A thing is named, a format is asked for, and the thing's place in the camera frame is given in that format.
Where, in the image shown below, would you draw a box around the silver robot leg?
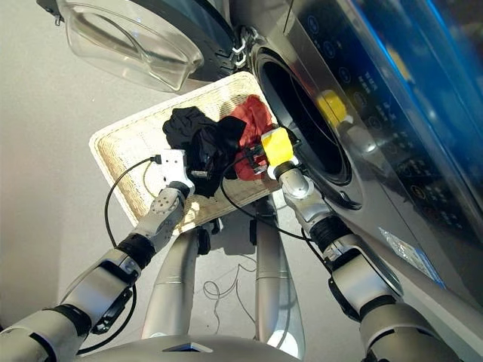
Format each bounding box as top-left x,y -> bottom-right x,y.
141,225 -> 205,340
254,199 -> 306,359

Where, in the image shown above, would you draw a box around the grey front-load washing machine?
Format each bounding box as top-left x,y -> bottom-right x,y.
226,0 -> 483,362

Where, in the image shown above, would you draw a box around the grey stacked dryer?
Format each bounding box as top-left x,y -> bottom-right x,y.
377,0 -> 483,114

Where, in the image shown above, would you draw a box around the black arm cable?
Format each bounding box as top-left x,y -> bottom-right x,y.
220,154 -> 333,272
77,155 -> 163,355

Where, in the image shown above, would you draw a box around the blue white washer sticker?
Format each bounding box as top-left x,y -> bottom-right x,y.
378,225 -> 447,290

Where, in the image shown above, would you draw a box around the grey robot torso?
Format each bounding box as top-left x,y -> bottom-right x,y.
75,335 -> 303,362

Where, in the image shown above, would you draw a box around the round glass washer door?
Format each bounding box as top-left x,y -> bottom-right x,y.
36,0 -> 242,94

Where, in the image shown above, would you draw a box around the metal washer door hinge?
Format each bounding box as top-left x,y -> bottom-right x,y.
230,26 -> 258,68

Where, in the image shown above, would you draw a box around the pale woven laundry basket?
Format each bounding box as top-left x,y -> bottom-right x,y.
88,70 -> 303,237

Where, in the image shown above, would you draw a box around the coral red garment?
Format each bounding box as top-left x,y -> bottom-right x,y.
222,94 -> 278,182

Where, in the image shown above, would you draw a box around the black garment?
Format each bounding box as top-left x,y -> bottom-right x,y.
162,106 -> 248,199

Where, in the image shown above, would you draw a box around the black basket stand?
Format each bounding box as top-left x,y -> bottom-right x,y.
195,199 -> 280,256

